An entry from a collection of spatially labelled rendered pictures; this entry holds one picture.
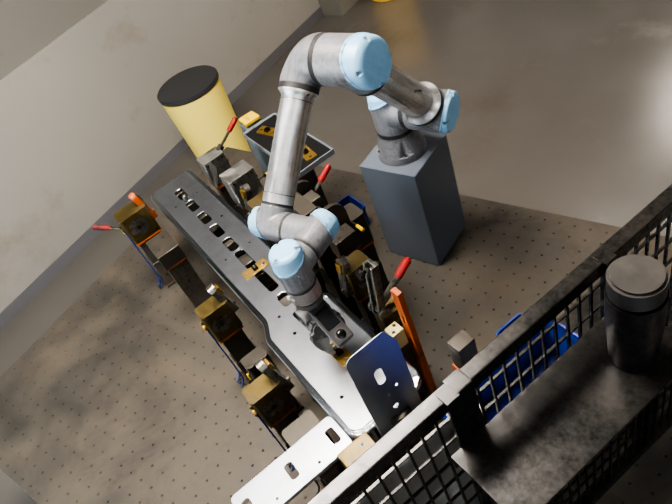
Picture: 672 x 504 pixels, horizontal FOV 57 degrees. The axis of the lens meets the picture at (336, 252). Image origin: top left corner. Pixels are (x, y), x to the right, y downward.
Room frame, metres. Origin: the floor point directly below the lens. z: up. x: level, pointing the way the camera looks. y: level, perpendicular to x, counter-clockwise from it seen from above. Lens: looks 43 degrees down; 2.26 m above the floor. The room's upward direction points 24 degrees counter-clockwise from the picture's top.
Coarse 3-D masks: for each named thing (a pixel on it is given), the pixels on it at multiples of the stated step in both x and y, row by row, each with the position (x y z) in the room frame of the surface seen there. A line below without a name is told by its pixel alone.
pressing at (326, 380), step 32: (160, 192) 2.03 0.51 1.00; (192, 192) 1.94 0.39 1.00; (192, 224) 1.76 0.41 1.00; (224, 224) 1.68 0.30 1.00; (224, 256) 1.53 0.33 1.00; (256, 256) 1.47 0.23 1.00; (256, 288) 1.33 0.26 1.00; (288, 320) 1.17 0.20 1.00; (352, 320) 1.07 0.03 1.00; (288, 352) 1.06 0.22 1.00; (320, 352) 1.02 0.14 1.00; (352, 352) 0.98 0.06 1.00; (320, 384) 0.93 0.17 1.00; (352, 384) 0.89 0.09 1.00; (416, 384) 0.81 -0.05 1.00; (352, 416) 0.81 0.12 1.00
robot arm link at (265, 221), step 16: (320, 32) 1.33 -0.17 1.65; (304, 48) 1.30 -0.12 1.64; (288, 64) 1.32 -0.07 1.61; (304, 64) 1.28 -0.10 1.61; (288, 80) 1.29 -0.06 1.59; (304, 80) 1.28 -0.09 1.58; (288, 96) 1.28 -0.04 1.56; (304, 96) 1.27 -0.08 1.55; (288, 112) 1.26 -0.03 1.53; (304, 112) 1.26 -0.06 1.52; (288, 128) 1.24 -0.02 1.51; (304, 128) 1.24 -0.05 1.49; (272, 144) 1.25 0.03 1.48; (288, 144) 1.22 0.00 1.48; (304, 144) 1.23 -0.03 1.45; (272, 160) 1.22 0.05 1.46; (288, 160) 1.20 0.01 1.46; (272, 176) 1.19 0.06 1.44; (288, 176) 1.18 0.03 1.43; (272, 192) 1.17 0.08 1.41; (288, 192) 1.16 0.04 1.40; (256, 208) 1.19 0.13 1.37; (272, 208) 1.15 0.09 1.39; (288, 208) 1.15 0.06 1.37; (256, 224) 1.15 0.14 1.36; (272, 224) 1.12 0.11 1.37; (272, 240) 1.12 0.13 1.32
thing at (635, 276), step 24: (624, 264) 0.46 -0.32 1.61; (648, 264) 0.44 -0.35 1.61; (624, 288) 0.42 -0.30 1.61; (648, 288) 0.41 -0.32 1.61; (624, 312) 0.42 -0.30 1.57; (648, 312) 0.40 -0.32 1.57; (624, 336) 0.41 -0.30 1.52; (648, 336) 0.40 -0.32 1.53; (624, 360) 0.42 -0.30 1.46; (648, 360) 0.40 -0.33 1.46
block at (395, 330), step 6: (396, 324) 0.95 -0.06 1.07; (390, 330) 0.94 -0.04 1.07; (396, 330) 0.93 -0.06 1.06; (402, 330) 0.93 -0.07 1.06; (396, 336) 0.92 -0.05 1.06; (402, 336) 0.93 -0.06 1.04; (402, 342) 0.92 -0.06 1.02; (402, 348) 0.92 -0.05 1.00; (408, 348) 0.93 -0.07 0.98; (408, 354) 0.93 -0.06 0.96; (408, 360) 0.93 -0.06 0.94; (414, 366) 0.93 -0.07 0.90; (420, 390) 0.93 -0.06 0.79; (420, 396) 0.92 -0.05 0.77; (426, 396) 0.93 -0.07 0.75
